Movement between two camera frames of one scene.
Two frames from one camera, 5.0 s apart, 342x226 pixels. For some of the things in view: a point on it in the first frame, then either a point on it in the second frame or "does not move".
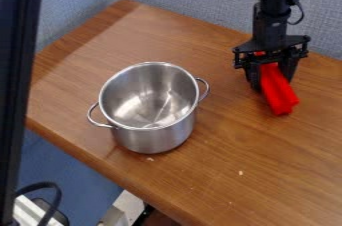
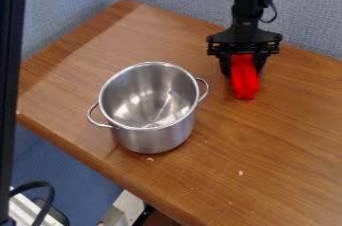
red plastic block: x=282 y=94 to x=244 y=75
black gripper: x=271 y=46 to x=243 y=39
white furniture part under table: x=124 y=211 does not move
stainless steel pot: x=147 y=103 does not move
